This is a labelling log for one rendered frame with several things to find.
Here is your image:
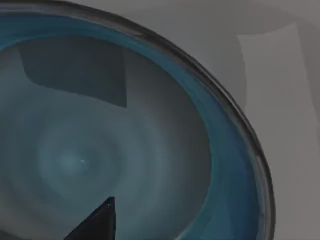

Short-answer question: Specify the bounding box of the blue and grey bowl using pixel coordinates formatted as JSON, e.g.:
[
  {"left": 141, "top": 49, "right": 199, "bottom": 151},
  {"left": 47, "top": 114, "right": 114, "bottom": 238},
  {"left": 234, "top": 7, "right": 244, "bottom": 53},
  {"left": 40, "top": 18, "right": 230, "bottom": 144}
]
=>
[{"left": 0, "top": 0, "right": 277, "bottom": 240}]

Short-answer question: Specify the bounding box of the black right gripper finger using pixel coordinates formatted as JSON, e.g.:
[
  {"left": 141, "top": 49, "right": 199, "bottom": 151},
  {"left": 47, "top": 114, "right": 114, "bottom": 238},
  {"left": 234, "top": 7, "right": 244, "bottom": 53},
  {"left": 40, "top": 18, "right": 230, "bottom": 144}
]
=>
[{"left": 63, "top": 196, "right": 117, "bottom": 240}]

